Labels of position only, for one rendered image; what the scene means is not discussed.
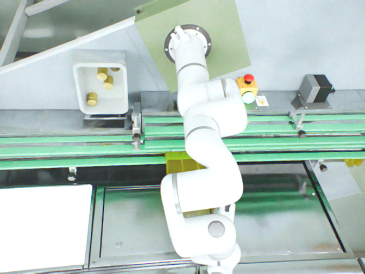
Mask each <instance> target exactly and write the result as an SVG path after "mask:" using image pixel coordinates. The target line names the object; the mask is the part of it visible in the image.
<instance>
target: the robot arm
mask: <svg viewBox="0 0 365 274"><path fill-rule="evenodd" d="M175 31H177V33H176V34H174V33H172V34H171V36H172V38H171V40H170V43H169V52H170V55H171V56H172V58H173V59H174V60H175V66H176V72H177V81H178V95H177V107H178V112H179V114H180V115H181V116H182V117H183V118H184V137H185V149H186V152H187V154H188V155H189V156H190V157H191V158H192V159H193V160H195V161H196V162H198V163H200V164H201V165H203V166H205V167H207V169H202V170H195V171H187V172H180V173H171V174H168V175H166V176H165V177H164V178H163V180H162V182H161V197H162V202H163V206H164V210H165V214H166V219H167V224H168V230H169V234H170V237H171V241H172V244H173V246H174V248H175V250H176V252H177V254H178V255H180V256H181V257H191V259H192V261H193V262H194V263H197V264H204V265H207V266H208V267H207V270H208V273H209V274H232V270H233V269H234V267H235V266H236V264H237V263H238V262H239V260H240V255H241V249H240V247H239V245H238V243H237V242H236V229H235V226H234V224H233V222H234V212H235V204H234V202H236V201H237V200H238V199H239V198H240V197H241V195H242V191H243V183H242V177H241V173H240V170H239V168H238V164H237V162H236V160H235V158H234V156H233V155H232V153H230V151H229V149H228V148H227V147H226V145H225V144H224V142H223V141H222V140H221V138H222V137H225V136H230V135H235V134H239V133H241V132H243V131H244V130H245V128H246V126H247V112H246V108H245V105H244V101H243V99H242V96H241V92H240V90H239V88H238V85H237V83H236V82H235V80H234V79H232V78H221V79H216V80H213V81H209V72H208V69H207V64H206V60H205V53H206V50H207V42H206V38H205V37H204V35H203V34H202V33H200V32H198V31H196V30H191V29H187V30H182V28H181V26H176V27H175ZM230 205H231V206H230ZM218 207H219V210H218V213H217V214H210V215H201V216H194V217H185V218H184V217H183V214H182V212H187V211H195V210H204V209H210V208H218Z"/></svg>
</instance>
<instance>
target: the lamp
mask: <svg viewBox="0 0 365 274"><path fill-rule="evenodd" d="M242 98H243V100H244V102H246V103H251V102H252V101H254V99H255V96H254V93H253V92H252V91H246V92H245V93H244V94H243V95H242Z"/></svg>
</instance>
